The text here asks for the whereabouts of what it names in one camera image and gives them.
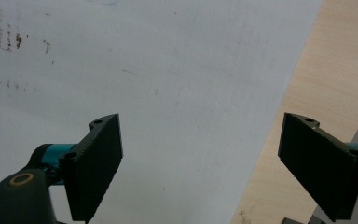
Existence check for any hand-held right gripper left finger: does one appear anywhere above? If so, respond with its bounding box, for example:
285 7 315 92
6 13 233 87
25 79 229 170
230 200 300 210
39 113 124 224

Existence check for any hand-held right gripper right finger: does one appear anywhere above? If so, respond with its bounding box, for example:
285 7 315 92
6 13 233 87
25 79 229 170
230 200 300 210
277 112 358 223

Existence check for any white stained table mat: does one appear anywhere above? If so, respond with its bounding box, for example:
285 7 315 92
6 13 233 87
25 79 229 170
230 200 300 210
0 0 324 224

